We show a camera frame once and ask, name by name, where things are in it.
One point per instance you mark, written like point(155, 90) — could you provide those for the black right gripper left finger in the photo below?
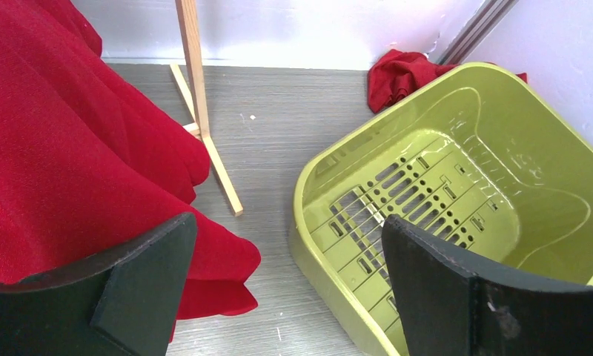
point(120, 301)

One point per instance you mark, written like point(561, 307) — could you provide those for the wooden clothes rack frame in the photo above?
point(193, 93)

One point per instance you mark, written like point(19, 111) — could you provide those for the crumpled red cloth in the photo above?
point(398, 74)

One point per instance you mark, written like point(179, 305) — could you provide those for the aluminium corner rail right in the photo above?
point(475, 30)

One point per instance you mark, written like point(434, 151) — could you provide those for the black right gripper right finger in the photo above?
point(452, 301)

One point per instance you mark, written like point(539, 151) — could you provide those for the red hanging garment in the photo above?
point(87, 161)

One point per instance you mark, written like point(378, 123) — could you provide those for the green plastic laundry basket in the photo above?
point(477, 159)

